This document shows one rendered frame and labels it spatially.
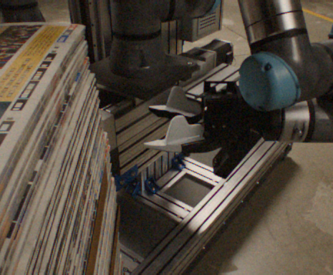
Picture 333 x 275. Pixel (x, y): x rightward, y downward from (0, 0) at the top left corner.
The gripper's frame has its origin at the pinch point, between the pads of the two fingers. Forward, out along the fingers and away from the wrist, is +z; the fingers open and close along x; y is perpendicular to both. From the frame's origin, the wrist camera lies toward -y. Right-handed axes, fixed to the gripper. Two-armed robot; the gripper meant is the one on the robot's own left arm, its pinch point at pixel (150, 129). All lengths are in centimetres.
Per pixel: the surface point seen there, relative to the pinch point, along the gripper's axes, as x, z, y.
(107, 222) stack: 7.5, 7.2, -14.1
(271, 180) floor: -88, -54, -85
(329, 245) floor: -47, -69, -85
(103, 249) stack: 13.5, 6.9, -13.8
